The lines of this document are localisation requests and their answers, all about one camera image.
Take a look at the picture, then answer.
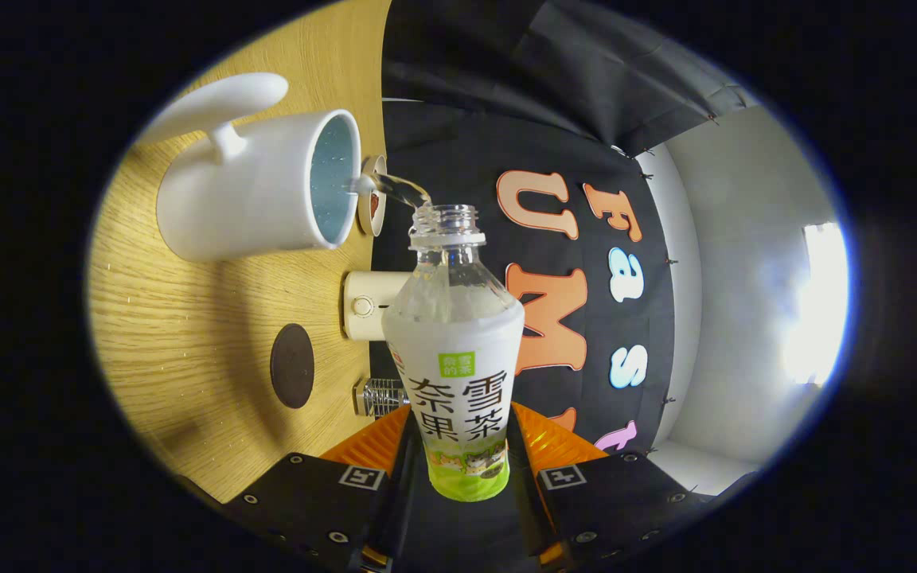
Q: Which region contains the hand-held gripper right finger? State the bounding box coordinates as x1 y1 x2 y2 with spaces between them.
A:
506 402 714 573

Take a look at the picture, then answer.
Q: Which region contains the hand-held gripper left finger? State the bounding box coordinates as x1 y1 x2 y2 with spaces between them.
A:
224 404 426 573

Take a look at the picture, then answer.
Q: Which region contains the clear juice bottle white label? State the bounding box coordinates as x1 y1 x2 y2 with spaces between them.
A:
381 204 525 502

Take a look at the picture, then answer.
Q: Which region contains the dark brown round coaster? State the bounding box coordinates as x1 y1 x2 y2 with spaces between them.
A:
270 323 315 410

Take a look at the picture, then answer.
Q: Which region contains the white cup with handle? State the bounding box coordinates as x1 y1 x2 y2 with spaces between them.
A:
140 73 364 263

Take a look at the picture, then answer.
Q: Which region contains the cream toaster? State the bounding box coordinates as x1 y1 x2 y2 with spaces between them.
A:
343 271 413 341

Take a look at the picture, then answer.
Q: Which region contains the wooden table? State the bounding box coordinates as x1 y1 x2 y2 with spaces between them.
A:
88 0 412 504

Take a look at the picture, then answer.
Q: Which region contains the white plate with brown food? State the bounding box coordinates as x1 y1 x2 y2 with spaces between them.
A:
357 155 388 237

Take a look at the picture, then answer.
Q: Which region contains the ceiling light panel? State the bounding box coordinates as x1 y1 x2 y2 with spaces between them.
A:
781 223 849 387

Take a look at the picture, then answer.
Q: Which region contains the wire mesh utensil holder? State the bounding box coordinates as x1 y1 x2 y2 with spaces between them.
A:
353 378 412 419

